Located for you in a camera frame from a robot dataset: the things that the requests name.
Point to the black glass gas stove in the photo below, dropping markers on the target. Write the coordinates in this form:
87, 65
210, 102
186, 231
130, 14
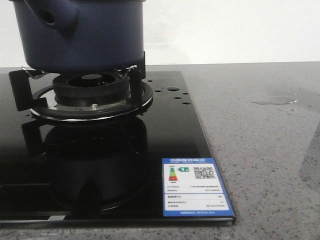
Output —
100, 172

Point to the dark blue cooking pot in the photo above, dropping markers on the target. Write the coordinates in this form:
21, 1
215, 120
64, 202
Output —
80, 36

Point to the black metal pot support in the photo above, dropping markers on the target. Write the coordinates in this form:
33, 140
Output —
42, 104

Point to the blue energy label sticker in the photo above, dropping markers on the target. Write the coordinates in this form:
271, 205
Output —
193, 187

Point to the black round gas burner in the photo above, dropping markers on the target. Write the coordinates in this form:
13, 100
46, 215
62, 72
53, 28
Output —
83, 90

